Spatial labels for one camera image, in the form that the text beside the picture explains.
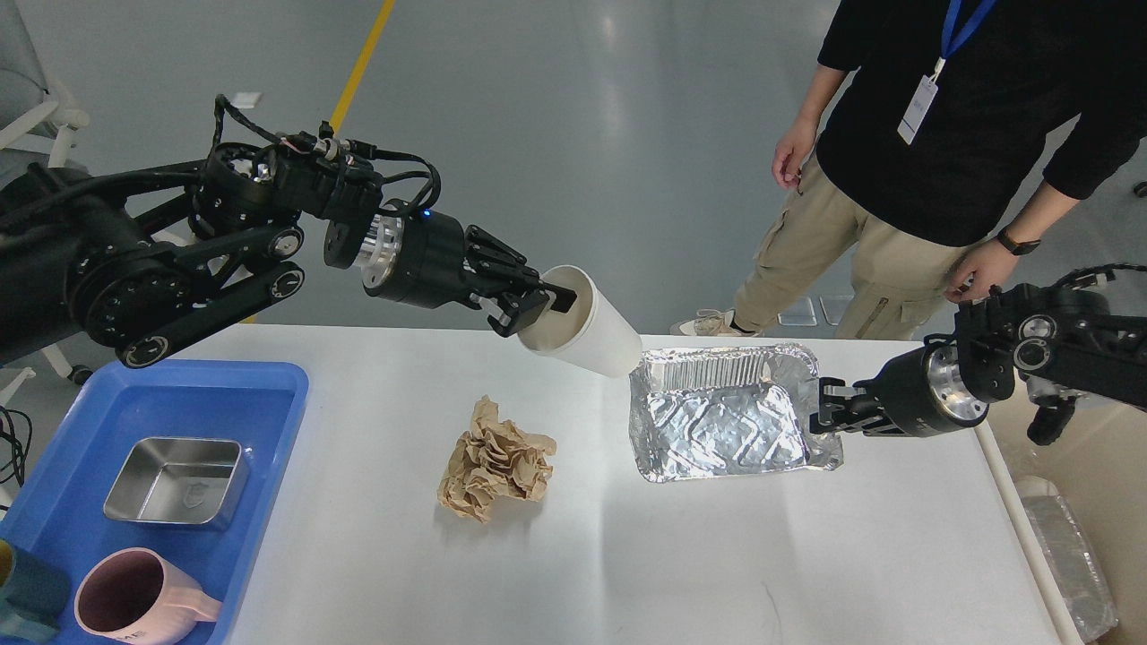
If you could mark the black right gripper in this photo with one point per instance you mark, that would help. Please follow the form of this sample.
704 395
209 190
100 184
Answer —
922 393

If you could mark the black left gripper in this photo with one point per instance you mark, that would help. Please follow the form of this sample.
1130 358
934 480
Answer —
419 257

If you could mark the white paper cup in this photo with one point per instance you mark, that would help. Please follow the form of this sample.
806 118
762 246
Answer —
593 335

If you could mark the aluminium foil tray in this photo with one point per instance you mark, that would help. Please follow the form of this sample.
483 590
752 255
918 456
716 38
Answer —
699 413

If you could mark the brown paper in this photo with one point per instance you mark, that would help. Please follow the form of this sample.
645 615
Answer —
494 459

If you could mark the stainless steel square container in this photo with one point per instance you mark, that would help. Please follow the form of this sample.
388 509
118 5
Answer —
179 482

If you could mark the pink mug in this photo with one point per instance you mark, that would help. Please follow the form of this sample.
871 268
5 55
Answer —
135 596

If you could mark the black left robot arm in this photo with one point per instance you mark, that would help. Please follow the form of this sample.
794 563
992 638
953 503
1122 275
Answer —
150 262

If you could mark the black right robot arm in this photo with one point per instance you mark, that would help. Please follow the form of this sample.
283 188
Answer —
1062 341

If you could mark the person left hand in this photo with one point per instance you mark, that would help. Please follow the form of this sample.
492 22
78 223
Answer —
987 265

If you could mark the person right hand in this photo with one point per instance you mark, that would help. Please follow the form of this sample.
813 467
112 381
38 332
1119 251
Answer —
792 150

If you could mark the left clear floor plate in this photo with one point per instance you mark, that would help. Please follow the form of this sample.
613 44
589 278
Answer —
801 313

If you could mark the clear floor plate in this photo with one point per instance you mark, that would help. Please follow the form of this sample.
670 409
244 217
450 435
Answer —
834 308
801 313

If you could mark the right clear floor plate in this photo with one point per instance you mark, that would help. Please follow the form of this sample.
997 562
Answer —
834 308

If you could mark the beige waste bin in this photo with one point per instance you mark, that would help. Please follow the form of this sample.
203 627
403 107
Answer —
1098 466

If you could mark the person in black shirt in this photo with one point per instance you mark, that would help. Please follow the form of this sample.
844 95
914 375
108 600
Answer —
943 124

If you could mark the clear plastic container in bin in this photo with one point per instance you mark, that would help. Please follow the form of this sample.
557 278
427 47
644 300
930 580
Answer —
1071 557

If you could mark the white side table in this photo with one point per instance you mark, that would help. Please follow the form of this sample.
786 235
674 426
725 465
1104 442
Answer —
51 360

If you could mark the white grey office chair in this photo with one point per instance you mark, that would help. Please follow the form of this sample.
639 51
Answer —
39 115

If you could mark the blue plastic tray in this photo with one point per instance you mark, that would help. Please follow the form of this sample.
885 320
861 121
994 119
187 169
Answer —
58 516

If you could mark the teal cup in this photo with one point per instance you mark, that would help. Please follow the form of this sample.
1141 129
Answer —
33 594

